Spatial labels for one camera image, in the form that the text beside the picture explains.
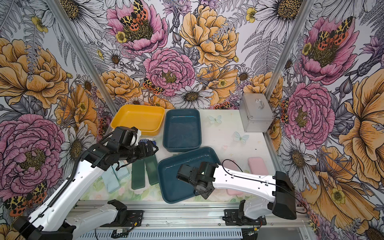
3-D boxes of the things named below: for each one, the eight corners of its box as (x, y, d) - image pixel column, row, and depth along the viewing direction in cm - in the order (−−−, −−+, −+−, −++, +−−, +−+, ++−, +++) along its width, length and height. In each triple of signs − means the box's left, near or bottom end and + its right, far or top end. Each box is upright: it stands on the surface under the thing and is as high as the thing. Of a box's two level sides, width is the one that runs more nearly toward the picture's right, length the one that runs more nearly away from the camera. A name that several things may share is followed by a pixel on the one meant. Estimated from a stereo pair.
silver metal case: (244, 133, 112) (250, 117, 99) (237, 108, 129) (242, 92, 115) (266, 133, 112) (275, 117, 99) (256, 109, 129) (263, 92, 116)
